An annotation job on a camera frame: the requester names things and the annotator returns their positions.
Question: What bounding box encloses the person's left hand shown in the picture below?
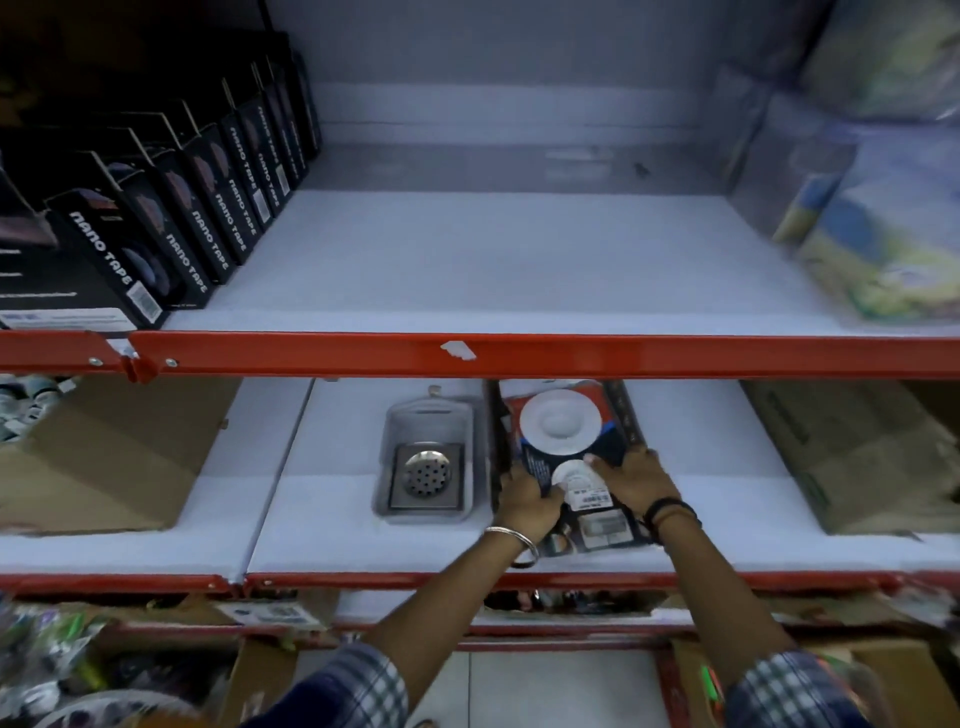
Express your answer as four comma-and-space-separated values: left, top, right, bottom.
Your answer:
490, 460, 568, 547

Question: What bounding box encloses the person's right hand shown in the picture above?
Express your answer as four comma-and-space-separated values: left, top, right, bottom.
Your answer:
584, 446, 683, 521

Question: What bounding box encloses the dark patterned tray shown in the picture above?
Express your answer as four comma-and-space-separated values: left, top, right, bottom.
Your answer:
485, 377, 656, 561

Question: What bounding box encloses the packaged white drain set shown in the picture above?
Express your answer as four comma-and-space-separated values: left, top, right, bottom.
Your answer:
497, 377, 655, 558

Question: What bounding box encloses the red metal shelf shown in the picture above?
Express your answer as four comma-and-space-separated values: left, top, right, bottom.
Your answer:
0, 0, 960, 728

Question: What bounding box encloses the person's left forearm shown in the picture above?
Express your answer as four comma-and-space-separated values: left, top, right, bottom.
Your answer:
238, 533, 538, 728

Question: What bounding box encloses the person's right forearm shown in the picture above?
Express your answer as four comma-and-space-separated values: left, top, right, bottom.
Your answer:
650, 508, 877, 728

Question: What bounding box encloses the small grey plastic tray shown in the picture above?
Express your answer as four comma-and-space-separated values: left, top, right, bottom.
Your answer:
371, 395, 482, 525

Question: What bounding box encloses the silver bangle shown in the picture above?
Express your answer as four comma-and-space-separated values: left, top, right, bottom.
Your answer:
482, 524, 542, 570

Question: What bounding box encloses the black wrist band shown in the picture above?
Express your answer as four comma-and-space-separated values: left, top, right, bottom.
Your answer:
641, 496, 703, 543

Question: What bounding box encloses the cardboard box of packaged tools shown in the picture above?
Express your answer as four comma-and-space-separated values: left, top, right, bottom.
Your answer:
482, 587, 670, 618

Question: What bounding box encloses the worn brown cardboard box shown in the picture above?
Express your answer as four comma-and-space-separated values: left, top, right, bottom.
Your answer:
740, 377, 960, 539

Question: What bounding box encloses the cardboard box white label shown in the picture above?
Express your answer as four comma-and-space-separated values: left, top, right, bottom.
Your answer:
212, 591, 340, 633

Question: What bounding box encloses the cardboard box of coloured pens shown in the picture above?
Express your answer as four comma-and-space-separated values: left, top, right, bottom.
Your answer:
669, 635, 960, 728

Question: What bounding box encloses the stack of clear storage containers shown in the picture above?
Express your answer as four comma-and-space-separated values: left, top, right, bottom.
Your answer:
703, 0, 960, 329

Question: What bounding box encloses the cardboard box with white fittings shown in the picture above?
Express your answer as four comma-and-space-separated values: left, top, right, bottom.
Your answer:
0, 373, 243, 539

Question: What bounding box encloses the row of black tape boxes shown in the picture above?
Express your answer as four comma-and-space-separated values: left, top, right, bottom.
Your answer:
43, 29, 326, 331

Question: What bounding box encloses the pile of white fittings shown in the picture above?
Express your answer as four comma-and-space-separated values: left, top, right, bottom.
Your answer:
0, 374, 78, 445

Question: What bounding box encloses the large black display carton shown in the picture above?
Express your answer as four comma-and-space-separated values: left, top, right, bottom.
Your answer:
0, 148, 149, 334

